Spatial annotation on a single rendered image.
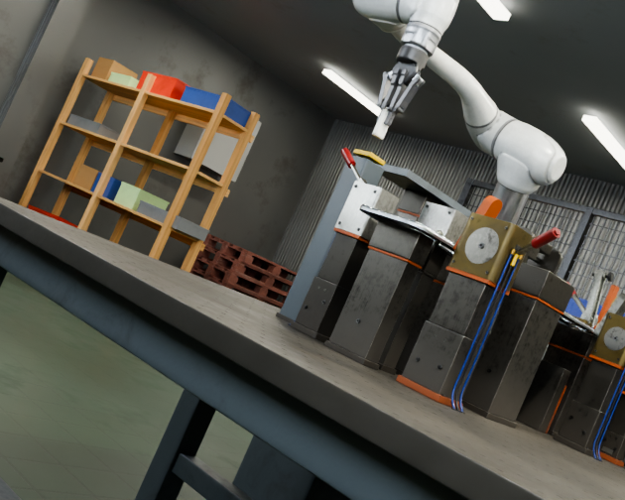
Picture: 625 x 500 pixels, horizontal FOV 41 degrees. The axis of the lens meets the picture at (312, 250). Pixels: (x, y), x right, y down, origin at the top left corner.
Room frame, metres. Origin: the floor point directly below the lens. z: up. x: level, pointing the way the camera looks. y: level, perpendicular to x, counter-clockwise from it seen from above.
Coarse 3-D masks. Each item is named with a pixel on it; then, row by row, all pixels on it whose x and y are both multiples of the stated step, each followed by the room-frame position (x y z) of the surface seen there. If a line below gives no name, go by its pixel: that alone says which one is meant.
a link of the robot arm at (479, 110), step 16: (352, 0) 2.16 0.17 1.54; (368, 0) 2.09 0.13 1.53; (384, 0) 2.06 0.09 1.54; (368, 16) 2.14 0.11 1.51; (384, 16) 2.09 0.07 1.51; (400, 32) 2.18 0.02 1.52; (432, 64) 2.25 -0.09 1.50; (448, 64) 2.25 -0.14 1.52; (448, 80) 2.28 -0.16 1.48; (464, 80) 2.28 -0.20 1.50; (464, 96) 2.31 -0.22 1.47; (480, 96) 2.32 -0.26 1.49; (464, 112) 2.39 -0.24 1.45; (480, 112) 2.36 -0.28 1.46; (496, 112) 2.40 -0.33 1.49
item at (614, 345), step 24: (600, 336) 2.04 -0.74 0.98; (624, 336) 2.00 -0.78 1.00; (600, 360) 2.03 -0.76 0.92; (624, 360) 1.99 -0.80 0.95; (600, 384) 2.01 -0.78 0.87; (624, 384) 2.01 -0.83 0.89; (576, 408) 2.03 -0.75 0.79; (600, 408) 2.00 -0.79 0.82; (576, 432) 2.02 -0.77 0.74; (600, 432) 2.00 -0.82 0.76
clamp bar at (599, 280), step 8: (600, 272) 2.54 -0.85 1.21; (600, 280) 2.54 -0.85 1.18; (608, 280) 2.53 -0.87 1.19; (592, 288) 2.55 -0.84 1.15; (600, 288) 2.56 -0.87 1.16; (592, 296) 2.54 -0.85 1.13; (600, 296) 2.55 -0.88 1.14; (592, 304) 2.53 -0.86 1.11; (592, 312) 2.55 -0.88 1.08; (592, 320) 2.55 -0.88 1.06
